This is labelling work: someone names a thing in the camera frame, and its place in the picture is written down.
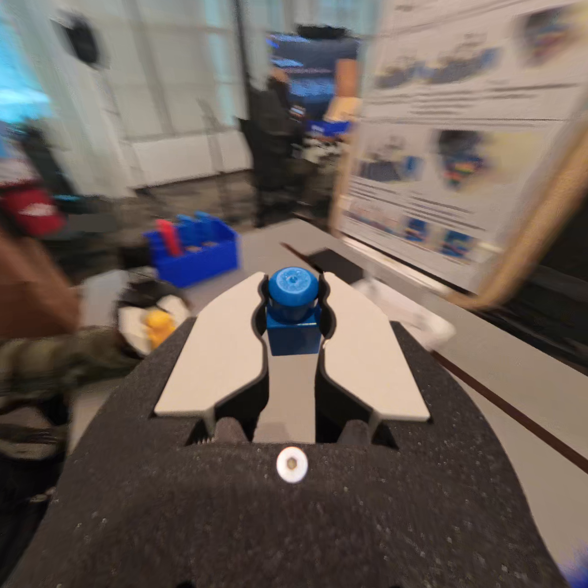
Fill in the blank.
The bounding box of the wooden post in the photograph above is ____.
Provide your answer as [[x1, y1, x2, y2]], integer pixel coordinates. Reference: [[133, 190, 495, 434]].
[[0, 230, 82, 340]]

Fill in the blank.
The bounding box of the black cable flap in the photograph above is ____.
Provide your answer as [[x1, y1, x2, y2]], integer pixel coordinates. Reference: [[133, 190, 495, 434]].
[[304, 248, 366, 286]]

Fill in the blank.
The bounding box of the person's left forearm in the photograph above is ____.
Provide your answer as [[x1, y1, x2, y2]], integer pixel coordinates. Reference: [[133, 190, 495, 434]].
[[0, 326, 138, 405]]

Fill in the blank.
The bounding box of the cluster of block towers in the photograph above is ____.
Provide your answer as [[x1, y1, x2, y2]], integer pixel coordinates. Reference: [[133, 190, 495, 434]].
[[155, 211, 221, 258]]

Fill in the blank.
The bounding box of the wooden instruction board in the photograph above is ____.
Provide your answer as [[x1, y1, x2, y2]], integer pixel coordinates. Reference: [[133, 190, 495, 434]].
[[328, 0, 588, 309]]

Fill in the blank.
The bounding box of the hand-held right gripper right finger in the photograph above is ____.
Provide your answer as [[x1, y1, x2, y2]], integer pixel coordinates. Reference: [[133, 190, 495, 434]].
[[315, 272, 432, 437]]

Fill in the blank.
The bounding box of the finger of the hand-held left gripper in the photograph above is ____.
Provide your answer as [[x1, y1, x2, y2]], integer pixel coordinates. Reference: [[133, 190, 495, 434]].
[[119, 305, 153, 358], [158, 294, 193, 323]]

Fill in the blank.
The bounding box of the red canister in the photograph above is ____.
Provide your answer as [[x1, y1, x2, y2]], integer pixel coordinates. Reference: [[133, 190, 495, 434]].
[[0, 183, 66, 238]]

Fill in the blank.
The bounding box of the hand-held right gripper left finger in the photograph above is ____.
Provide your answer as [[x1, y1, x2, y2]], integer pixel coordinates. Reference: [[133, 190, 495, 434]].
[[154, 271, 269, 439]]

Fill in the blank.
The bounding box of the white document holder stand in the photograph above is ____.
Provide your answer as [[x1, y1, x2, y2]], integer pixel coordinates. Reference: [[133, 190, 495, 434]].
[[353, 275, 456, 353]]

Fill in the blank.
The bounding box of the blue mega block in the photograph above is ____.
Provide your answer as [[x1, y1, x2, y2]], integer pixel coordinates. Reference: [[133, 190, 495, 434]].
[[266, 266, 322, 356]]

